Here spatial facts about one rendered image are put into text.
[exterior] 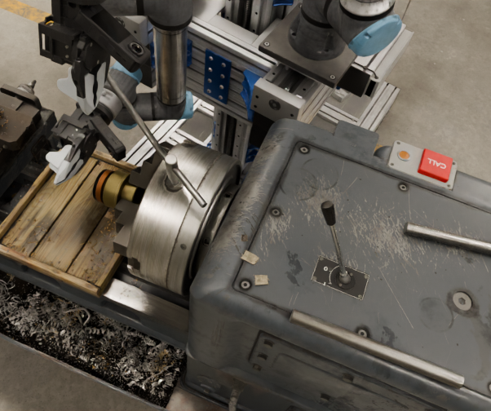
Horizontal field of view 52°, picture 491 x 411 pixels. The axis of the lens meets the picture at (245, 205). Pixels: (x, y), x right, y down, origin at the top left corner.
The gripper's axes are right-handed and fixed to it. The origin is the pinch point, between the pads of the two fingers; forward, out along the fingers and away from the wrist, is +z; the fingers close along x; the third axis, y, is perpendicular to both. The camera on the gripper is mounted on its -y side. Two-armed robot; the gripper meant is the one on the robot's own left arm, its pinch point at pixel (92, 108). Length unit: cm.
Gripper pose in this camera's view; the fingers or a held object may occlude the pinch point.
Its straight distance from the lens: 91.6
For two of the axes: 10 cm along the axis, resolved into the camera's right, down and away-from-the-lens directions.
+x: -3.3, 5.8, -7.5
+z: -2.1, 7.3, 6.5
